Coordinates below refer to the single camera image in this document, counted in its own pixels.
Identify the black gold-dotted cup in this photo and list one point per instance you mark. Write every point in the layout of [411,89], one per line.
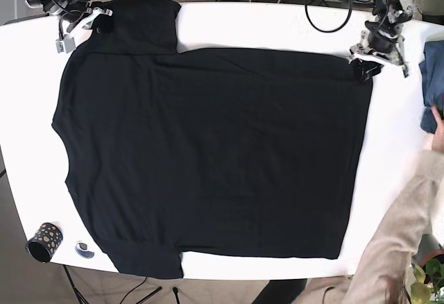
[45,242]

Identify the person's second hand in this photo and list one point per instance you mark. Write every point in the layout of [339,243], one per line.
[438,138]

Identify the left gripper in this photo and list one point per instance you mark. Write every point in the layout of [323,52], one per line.
[380,45]

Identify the beige sweater sleeve forearm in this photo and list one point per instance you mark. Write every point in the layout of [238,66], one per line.
[381,270]

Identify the green potted plant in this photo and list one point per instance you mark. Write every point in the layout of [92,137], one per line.
[428,284]

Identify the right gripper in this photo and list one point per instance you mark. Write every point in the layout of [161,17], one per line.
[84,21]

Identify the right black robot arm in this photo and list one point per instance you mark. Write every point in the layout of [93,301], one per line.
[73,16]

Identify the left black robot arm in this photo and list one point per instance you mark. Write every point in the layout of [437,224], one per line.
[388,11]

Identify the left silver table grommet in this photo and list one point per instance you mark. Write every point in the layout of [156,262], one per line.
[82,250]

